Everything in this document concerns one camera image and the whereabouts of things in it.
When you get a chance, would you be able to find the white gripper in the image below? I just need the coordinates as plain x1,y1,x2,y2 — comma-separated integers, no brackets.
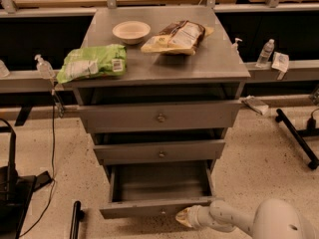
175,205,214,229

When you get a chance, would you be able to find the grey bottom drawer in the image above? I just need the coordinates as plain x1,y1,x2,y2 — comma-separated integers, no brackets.
101,160,214,219

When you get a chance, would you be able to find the grey drawer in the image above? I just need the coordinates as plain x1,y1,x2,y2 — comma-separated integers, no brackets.
94,139,225,165
101,160,214,219
79,101,241,133

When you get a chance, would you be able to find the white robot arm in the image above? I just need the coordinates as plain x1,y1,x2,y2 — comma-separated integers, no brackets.
175,198,319,239

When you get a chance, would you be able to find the grey middle drawer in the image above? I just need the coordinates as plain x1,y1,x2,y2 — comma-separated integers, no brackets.
94,139,225,165

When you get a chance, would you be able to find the grey metal drawer cabinet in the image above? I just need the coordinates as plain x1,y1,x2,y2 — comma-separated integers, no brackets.
68,5,251,184

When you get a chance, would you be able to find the grey top drawer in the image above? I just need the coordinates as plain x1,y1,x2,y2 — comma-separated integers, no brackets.
79,101,241,133

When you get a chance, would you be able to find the black bar on floor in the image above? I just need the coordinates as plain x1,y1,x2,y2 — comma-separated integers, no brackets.
70,200,84,239

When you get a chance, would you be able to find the folded cloth on ledge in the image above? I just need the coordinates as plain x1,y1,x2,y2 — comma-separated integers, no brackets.
242,96,269,116

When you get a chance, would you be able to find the black stand base right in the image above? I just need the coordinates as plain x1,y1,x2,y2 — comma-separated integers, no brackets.
275,109,319,170

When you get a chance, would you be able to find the black stand left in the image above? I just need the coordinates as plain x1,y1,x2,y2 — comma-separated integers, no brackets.
0,119,53,239

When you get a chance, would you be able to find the green chip bag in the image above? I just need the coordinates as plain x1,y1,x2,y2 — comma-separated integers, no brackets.
57,44,127,84

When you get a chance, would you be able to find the small pump bottle right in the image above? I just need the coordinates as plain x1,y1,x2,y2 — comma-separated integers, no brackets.
232,38,242,54

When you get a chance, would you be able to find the brown yellow snack bag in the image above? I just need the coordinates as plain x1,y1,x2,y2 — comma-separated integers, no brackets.
141,20,214,56

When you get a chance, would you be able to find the white wipe packet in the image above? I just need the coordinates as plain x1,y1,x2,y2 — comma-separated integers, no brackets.
271,52,289,72

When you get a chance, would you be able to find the clear water bottle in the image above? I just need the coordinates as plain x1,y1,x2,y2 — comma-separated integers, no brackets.
256,39,274,68

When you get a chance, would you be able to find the white paper bowl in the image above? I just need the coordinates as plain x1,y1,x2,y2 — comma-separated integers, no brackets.
113,21,151,45

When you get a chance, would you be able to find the left hand sanitizer bottle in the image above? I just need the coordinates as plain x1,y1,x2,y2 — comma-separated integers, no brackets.
35,54,55,79

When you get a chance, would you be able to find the black cable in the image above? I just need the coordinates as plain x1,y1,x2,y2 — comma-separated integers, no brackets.
19,89,58,238

